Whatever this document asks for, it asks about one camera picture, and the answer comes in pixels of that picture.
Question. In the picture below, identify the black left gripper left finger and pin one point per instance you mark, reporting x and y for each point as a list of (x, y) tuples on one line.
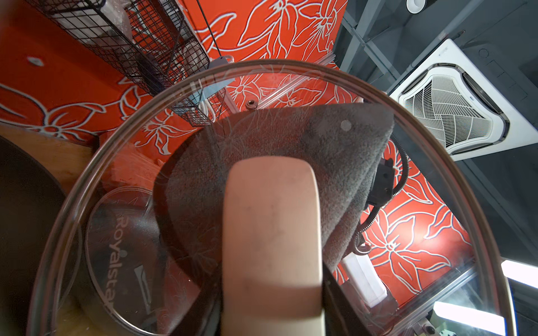
[(204, 316)]

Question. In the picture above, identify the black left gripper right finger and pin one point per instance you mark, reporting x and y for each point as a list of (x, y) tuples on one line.
[(340, 317)]

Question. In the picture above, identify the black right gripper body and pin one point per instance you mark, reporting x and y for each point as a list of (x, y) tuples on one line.
[(381, 191)]

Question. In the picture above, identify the grey cleaning cloth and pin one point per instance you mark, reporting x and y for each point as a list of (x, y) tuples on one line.
[(277, 156)]

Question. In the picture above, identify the glass lid with cream handle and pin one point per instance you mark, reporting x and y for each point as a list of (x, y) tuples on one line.
[(431, 244)]

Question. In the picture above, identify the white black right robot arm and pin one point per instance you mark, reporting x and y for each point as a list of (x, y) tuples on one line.
[(360, 270)]

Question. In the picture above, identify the black lidded frying pan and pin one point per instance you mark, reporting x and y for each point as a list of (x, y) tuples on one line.
[(130, 284)]

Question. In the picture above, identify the white ceiling air conditioner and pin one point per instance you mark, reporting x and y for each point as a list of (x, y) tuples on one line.
[(463, 110)]

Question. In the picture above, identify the light blue box in basket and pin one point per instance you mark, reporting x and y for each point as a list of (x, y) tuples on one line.
[(207, 90)]

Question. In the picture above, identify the brown pan with cream handle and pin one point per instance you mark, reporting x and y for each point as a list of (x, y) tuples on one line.
[(30, 201)]

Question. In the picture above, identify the black wire wall basket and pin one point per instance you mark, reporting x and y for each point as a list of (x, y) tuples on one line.
[(149, 42)]

